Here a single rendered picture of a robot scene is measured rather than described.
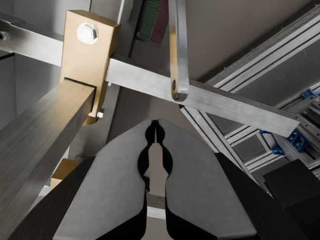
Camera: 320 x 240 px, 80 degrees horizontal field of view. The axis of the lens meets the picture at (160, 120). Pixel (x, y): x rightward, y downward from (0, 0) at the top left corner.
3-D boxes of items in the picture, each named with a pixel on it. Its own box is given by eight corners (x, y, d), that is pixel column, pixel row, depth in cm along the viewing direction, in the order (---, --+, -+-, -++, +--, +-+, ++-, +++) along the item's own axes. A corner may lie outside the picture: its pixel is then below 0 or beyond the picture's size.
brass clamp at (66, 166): (93, 164, 36) (85, 185, 32) (83, 207, 43) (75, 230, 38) (59, 156, 35) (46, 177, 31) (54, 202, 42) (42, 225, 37)
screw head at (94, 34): (100, 26, 20) (96, 27, 19) (96, 46, 21) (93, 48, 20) (79, 19, 20) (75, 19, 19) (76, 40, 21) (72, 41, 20)
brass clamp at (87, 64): (126, 25, 25) (120, 29, 20) (105, 114, 31) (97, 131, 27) (76, 6, 23) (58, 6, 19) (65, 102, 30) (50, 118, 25)
